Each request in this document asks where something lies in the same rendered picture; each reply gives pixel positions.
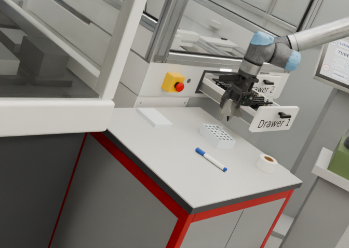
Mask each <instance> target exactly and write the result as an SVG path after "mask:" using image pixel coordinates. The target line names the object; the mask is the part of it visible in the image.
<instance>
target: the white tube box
mask: <svg viewBox="0 0 349 248"><path fill-rule="evenodd" d="M219 127H220V126H219V125H213V124H207V123H202V125H201V127H200V130H199V133H200V134H201V135H202V136H203V137H205V138H206V139H207V140H208V141H209V142H210V143H211V144H212V145H213V146H214V147H215V148H217V149H233V147H234V145H235V143H236V140H234V139H233V138H232V137H231V136H230V135H229V134H228V133H227V132H226V131H224V130H223V129H222V130H220V131H221V133H220V135H218V134H217V131H218V130H219Z"/></svg>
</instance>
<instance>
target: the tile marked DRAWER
mask: <svg viewBox="0 0 349 248"><path fill-rule="evenodd" d="M331 76H332V77H334V78H337V79H339V80H342V81H344V82H347V81H348V77H349V75H347V74H344V73H342V72H339V71H337V70H334V69H333V71H332V75H331Z"/></svg>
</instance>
